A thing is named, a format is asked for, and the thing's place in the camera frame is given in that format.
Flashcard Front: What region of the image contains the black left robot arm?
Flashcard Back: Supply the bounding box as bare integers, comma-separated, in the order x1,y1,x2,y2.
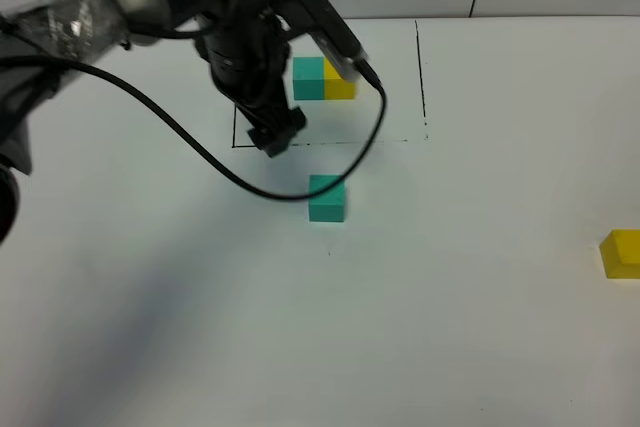
1,0,306,234

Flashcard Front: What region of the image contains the yellow template block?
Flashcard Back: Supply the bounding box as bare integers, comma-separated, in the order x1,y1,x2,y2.
323,58,357,100

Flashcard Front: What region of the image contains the black camera cable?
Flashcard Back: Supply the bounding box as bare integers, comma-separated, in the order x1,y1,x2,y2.
0,54,389,201

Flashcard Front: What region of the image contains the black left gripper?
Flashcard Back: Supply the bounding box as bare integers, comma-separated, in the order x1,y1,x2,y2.
197,0,307,158

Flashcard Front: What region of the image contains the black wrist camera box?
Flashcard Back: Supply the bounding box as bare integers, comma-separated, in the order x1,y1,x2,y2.
271,0,380,86

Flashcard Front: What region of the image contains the teal template block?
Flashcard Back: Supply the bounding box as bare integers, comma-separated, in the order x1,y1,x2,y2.
292,57,325,101

